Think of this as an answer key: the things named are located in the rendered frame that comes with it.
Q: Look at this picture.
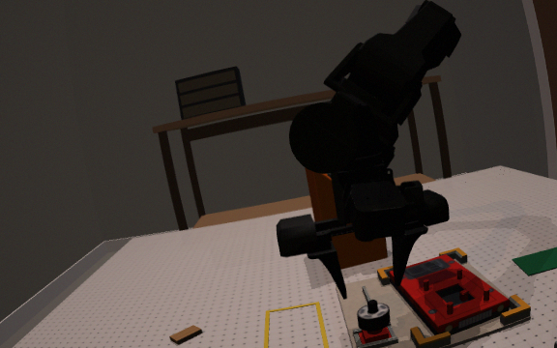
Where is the black wheel with grey hub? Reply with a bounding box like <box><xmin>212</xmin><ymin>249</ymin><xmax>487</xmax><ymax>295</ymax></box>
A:
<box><xmin>357</xmin><ymin>304</ymin><xmax>391</xmax><ymax>332</ymax></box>

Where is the dark green flat rectangular mat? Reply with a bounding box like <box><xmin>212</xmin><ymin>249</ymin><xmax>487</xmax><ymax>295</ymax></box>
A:
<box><xmin>513</xmin><ymin>247</ymin><xmax>557</xmax><ymax>276</ymax></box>

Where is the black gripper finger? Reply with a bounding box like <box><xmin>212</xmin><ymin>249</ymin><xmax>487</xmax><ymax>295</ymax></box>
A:
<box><xmin>307</xmin><ymin>241</ymin><xmax>347</xmax><ymax>300</ymax></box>
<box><xmin>392</xmin><ymin>226</ymin><xmax>428</xmax><ymax>287</ymax></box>

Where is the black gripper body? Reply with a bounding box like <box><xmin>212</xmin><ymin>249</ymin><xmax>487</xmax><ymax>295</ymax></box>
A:
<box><xmin>277</xmin><ymin>153</ymin><xmax>450</xmax><ymax>258</ymax></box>

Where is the yellow rectangular outline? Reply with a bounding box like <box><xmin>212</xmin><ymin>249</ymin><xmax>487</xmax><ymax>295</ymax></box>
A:
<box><xmin>264</xmin><ymin>302</ymin><xmax>329</xmax><ymax>348</ymax></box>

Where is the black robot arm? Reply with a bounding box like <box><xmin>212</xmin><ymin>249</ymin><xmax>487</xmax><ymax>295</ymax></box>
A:
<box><xmin>289</xmin><ymin>0</ymin><xmax>461</xmax><ymax>242</ymax></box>

